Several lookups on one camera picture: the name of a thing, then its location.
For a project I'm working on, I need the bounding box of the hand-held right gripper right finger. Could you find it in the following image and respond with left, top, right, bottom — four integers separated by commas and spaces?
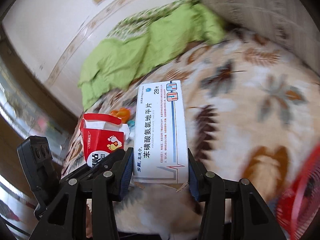
187, 148, 285, 240

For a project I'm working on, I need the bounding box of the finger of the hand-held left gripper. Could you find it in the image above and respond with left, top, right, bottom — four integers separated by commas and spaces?
60, 149, 126, 180

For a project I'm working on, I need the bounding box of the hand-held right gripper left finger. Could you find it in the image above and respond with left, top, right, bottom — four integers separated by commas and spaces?
30, 147, 134, 240

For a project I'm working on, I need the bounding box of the red white carton box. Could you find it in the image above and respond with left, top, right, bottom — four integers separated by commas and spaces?
80, 113, 130, 168

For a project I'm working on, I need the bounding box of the orange snack packet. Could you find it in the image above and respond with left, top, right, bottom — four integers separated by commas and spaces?
110, 107, 131, 121

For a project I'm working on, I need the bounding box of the white medicine box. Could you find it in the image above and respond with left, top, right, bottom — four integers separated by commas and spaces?
132, 80, 189, 183

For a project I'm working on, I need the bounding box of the red mesh basket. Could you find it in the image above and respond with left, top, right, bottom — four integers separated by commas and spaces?
271, 140, 320, 240

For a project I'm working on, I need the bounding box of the leaf print blanket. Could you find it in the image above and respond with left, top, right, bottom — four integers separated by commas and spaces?
61, 27, 320, 240

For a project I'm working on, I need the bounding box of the light green quilt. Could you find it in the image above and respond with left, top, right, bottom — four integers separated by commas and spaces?
77, 0, 227, 111

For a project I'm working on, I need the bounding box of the green white floral quilt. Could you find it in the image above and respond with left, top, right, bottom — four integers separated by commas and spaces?
106, 0, 203, 41

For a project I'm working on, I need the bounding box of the beige striped cushion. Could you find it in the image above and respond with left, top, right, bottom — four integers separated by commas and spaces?
195, 0, 300, 46

